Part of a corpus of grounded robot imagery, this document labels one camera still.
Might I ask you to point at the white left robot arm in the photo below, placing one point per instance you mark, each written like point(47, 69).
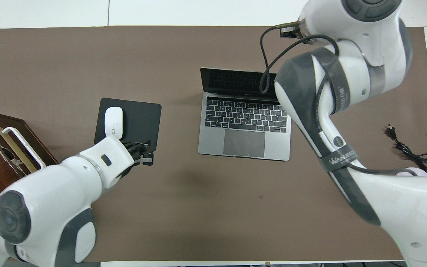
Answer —
point(50, 193)

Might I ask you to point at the white computer mouse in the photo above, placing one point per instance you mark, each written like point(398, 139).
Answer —
point(113, 120)

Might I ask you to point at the grey laptop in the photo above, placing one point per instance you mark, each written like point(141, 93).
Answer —
point(243, 144)

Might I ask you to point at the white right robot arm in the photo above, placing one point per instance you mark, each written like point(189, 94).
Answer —
point(384, 200)

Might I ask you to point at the black mouse pad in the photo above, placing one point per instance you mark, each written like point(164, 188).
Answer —
point(143, 122)

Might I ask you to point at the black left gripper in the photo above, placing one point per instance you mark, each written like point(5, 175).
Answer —
point(132, 150)

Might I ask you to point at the brown table mat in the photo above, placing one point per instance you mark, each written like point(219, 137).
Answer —
point(198, 207)

